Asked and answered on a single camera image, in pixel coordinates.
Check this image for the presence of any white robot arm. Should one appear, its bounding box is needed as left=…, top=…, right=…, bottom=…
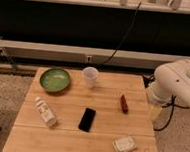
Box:
left=146, top=59, right=190, bottom=120

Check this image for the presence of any white wall outlet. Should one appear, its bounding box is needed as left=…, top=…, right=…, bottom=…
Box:
left=87, top=56, right=92, bottom=62

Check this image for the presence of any white rectangular sponge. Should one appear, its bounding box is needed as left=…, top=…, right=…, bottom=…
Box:
left=112, top=136, right=137, bottom=152

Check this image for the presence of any dark red small object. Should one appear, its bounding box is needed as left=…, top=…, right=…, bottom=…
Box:
left=120, top=94, right=129, bottom=113

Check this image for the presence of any green ceramic bowl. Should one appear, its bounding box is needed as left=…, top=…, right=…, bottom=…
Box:
left=40, top=68, right=70, bottom=93

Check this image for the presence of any black hanging cable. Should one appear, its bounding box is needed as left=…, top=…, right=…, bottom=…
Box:
left=96, top=0, right=143, bottom=72

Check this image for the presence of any white plastic bottle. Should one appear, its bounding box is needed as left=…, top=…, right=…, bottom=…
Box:
left=35, top=97, right=57, bottom=128

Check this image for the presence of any black smartphone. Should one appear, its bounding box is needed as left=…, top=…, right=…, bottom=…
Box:
left=78, top=108, right=96, bottom=132

